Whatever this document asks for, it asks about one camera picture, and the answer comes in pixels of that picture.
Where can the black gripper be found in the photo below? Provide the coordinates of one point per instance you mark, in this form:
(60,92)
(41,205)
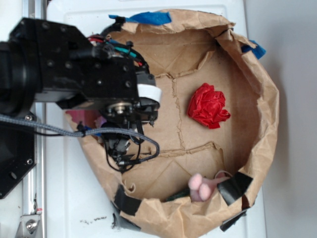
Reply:
(121,90)

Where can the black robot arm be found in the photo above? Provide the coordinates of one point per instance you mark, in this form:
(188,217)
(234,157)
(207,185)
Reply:
(46,61)

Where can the crumpled red paper ball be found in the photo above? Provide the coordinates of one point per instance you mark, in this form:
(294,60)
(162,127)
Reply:
(207,107)

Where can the blue tape strip on rim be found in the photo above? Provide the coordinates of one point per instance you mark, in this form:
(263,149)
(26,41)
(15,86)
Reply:
(153,18)

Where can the brown paper bag tray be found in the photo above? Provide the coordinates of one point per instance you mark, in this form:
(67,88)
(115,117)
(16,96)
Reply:
(195,48)

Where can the pink plush toy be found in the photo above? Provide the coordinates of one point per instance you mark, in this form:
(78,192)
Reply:
(202,188)

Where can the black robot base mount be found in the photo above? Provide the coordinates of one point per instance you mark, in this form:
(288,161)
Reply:
(17,155)

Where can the aluminium extrusion rail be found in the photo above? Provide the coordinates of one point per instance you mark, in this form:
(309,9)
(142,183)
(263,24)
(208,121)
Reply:
(33,223)

